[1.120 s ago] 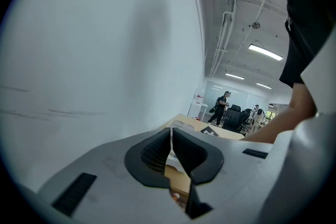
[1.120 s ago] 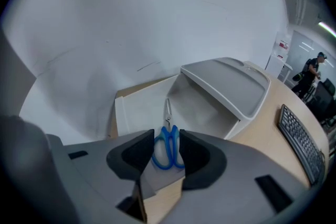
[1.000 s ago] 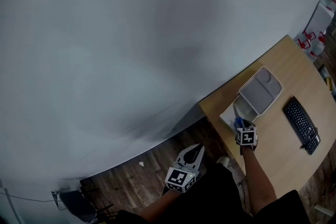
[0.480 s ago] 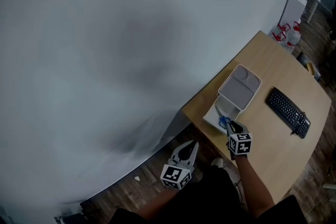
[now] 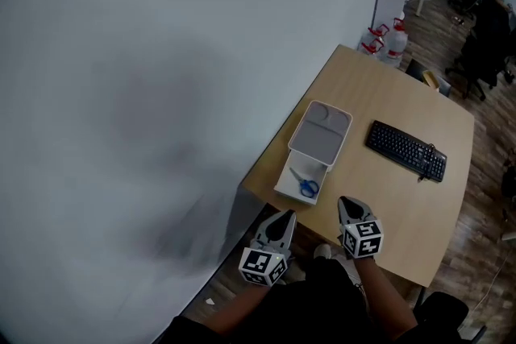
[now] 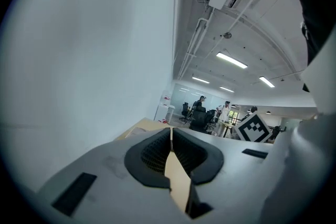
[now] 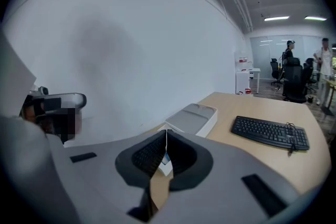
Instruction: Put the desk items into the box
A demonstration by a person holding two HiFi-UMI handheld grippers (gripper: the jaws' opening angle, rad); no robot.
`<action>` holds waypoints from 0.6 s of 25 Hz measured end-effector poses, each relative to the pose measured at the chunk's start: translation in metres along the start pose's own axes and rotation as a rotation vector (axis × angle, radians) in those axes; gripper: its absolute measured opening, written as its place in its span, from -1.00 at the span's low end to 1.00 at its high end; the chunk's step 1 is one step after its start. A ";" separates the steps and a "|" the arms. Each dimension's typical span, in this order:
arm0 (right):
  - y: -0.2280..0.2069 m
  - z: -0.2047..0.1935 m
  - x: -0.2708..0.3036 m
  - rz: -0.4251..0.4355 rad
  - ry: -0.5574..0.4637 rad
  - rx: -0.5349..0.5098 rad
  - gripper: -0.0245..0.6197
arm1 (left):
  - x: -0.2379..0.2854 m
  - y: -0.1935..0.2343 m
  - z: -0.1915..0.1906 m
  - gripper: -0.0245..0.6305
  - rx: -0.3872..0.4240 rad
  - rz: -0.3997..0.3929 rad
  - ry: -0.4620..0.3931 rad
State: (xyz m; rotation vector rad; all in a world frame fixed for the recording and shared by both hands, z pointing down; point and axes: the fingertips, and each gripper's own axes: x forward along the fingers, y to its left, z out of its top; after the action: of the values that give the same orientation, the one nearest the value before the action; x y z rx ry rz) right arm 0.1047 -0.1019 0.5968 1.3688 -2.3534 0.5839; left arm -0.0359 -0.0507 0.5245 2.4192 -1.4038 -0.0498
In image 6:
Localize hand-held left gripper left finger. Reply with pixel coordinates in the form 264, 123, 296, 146
23, 126, 193, 224

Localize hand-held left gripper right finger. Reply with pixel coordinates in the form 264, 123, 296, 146
170, 127, 279, 224

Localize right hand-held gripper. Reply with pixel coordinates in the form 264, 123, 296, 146
234, 112, 272, 143

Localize tall black office chair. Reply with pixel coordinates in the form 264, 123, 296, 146
188, 107, 208, 132

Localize black office chair with headrest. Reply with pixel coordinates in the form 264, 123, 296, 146
179, 102, 190, 124

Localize white cabinet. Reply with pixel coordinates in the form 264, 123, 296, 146
154, 90, 176, 124

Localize white ceiling pipes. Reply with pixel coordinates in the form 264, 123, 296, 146
177, 17, 208, 80

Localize person's black clothing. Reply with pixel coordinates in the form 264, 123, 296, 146
285, 0, 336, 93

